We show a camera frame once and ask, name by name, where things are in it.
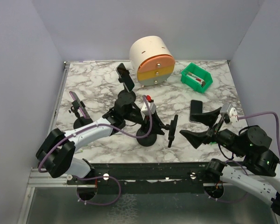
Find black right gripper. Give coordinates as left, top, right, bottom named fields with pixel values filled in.
left=179, top=106, right=247, bottom=157

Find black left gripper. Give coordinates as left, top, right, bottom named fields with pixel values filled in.
left=123, top=108, right=166, bottom=134

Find black adjustable phone stand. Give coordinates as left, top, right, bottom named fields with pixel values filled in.
left=136, top=112, right=178, bottom=148

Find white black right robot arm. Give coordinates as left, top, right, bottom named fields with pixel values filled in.
left=180, top=104, right=280, bottom=216

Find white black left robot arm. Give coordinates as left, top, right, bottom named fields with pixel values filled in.
left=36, top=96, right=162, bottom=184

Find black round-base phone stand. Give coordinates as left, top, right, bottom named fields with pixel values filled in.
left=115, top=88, right=136, bottom=106

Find silver phone with dark screen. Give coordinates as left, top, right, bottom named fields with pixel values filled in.
left=116, top=63, right=135, bottom=92

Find small black phone stand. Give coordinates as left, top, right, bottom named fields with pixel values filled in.
left=69, top=100, right=93, bottom=129

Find purple phone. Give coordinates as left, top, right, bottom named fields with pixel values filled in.
left=69, top=91, right=90, bottom=119

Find items inside green bin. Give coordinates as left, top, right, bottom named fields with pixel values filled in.
left=187, top=72, right=206, bottom=87

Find green plastic bin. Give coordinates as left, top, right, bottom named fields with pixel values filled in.
left=181, top=63, right=213, bottom=93

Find cream cylindrical drawer organizer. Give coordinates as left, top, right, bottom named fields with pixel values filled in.
left=129, top=36, right=175, bottom=86

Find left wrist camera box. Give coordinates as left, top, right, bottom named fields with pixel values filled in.
left=140, top=102, right=156, bottom=116

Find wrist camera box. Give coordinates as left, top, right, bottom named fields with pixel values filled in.
left=220, top=104, right=238, bottom=124
left=140, top=102, right=156, bottom=116

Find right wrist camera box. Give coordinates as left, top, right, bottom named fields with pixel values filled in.
left=220, top=104, right=238, bottom=124

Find black front mounting rail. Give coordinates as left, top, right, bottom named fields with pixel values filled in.
left=67, top=162, right=219, bottom=195

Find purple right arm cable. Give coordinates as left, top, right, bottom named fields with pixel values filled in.
left=207, top=111, right=280, bottom=203

